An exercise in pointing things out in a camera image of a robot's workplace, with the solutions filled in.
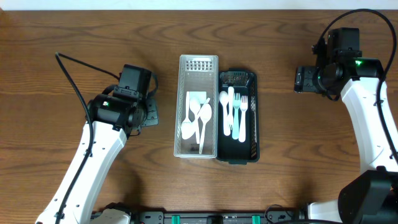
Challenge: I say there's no white spoon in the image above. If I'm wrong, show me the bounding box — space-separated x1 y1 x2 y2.
181 91 193 140
199 103 212 154
189 98 210 144
219 91 231 136

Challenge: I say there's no clear mesh plastic tray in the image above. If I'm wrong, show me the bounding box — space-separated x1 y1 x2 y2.
174 54 218 159

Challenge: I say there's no white spoon angled large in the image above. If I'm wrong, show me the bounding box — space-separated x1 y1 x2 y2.
190 97 201 144

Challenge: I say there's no white fork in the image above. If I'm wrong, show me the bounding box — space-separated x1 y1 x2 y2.
232 93 241 139
227 86 234 131
238 95 248 142

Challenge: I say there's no black mesh plastic tray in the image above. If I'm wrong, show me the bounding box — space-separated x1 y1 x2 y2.
217 68 260 165

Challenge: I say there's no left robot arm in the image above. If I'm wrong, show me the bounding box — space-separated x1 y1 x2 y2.
36 94 159 223

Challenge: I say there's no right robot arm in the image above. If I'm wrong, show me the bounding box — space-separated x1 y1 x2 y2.
294 27 397 223

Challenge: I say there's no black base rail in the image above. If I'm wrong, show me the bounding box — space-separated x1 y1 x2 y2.
90 202 308 224

